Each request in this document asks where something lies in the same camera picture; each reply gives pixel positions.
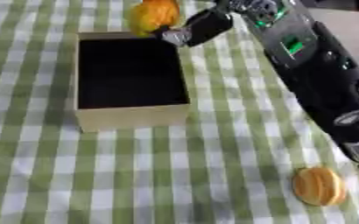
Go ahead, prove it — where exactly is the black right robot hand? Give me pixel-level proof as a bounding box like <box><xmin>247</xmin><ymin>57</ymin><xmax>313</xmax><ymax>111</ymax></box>
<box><xmin>153</xmin><ymin>6</ymin><xmax>236</xmax><ymax>48</ymax></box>

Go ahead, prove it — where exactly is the orange yellow toy fruit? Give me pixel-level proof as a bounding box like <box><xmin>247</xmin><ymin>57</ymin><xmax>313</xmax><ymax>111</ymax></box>
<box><xmin>129</xmin><ymin>0</ymin><xmax>183</xmax><ymax>39</ymax></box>

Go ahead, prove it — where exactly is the tan cardboard box black inside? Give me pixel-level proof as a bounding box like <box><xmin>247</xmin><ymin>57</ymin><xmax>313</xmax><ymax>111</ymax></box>
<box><xmin>72</xmin><ymin>31</ymin><xmax>192</xmax><ymax>133</ymax></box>

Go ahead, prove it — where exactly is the tan round bread toy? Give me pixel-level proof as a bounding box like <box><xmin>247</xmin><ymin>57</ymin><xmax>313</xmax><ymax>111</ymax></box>
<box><xmin>290</xmin><ymin>166</ymin><xmax>350</xmax><ymax>207</ymax></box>

